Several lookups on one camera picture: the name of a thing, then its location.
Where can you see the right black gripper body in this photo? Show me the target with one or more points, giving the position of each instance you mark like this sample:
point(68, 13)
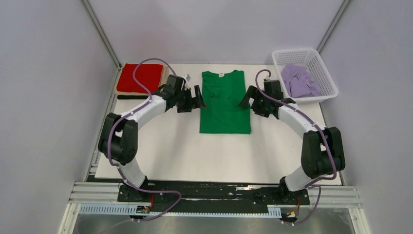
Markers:
point(259, 104)

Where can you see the folded red t shirt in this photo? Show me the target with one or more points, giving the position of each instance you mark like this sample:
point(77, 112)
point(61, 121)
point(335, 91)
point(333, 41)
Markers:
point(138, 78)

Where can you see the aluminium rail frame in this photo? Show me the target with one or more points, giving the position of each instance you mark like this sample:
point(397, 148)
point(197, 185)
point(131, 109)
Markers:
point(106, 193)

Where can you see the white plastic basket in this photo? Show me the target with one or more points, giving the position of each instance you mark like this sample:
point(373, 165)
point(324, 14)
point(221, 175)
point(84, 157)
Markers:
point(311, 59)

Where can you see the folded black t shirt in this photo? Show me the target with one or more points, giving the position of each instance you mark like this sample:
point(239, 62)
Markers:
point(125, 97)

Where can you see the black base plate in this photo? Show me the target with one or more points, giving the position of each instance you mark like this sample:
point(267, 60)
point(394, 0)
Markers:
point(212, 197)

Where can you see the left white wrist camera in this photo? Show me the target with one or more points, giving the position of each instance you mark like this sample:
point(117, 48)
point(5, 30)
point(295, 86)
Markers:
point(186, 78)

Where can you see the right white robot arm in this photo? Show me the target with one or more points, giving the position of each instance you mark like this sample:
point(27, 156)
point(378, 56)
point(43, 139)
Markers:
point(322, 154)

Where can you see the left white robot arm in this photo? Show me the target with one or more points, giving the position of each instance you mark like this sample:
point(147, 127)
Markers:
point(119, 136)

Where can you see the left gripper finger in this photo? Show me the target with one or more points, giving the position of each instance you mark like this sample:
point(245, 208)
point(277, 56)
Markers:
point(198, 101)
point(185, 107)

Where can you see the green t shirt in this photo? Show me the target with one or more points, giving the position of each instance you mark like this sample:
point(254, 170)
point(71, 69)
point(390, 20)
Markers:
point(222, 94)

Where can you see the purple t shirt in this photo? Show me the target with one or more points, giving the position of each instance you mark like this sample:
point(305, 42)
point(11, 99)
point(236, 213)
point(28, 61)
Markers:
point(298, 82)

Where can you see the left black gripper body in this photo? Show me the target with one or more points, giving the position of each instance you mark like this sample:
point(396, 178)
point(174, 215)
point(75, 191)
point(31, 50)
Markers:
point(184, 96)

